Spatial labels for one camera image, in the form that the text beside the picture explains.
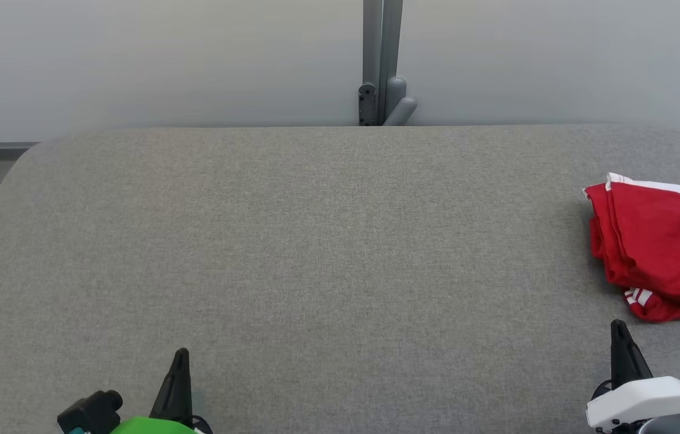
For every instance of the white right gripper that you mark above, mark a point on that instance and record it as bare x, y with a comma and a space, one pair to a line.
647, 401

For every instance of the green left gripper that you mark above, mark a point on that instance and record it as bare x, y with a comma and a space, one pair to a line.
153, 426

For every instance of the red shorts white striped trim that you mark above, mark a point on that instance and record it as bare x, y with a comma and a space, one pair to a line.
659, 241
671, 313

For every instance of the grey round tube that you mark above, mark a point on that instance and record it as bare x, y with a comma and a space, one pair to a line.
401, 105

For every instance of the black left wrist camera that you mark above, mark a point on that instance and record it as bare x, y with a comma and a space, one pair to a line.
90, 413

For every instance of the black bracket plate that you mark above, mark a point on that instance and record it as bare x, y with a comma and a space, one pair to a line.
367, 105

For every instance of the grey metal wall post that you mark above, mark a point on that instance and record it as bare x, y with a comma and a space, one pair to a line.
382, 36

